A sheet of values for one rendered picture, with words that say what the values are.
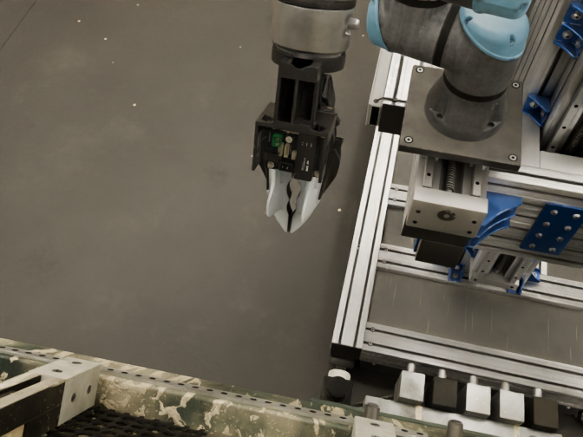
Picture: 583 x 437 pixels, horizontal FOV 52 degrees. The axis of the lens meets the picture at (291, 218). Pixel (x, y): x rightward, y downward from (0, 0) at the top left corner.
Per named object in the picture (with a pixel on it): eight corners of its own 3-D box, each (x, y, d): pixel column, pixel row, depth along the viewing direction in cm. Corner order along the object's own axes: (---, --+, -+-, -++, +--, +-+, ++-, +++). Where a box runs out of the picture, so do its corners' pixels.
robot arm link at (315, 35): (284, -10, 59) (365, 2, 58) (278, 36, 61) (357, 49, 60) (265, 2, 52) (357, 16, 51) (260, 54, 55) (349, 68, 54)
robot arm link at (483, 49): (501, 106, 103) (527, 43, 91) (426, 81, 106) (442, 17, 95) (519, 62, 109) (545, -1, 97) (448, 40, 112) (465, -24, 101)
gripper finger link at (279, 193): (252, 246, 65) (258, 170, 61) (265, 220, 70) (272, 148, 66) (279, 251, 65) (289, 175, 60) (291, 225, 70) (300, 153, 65)
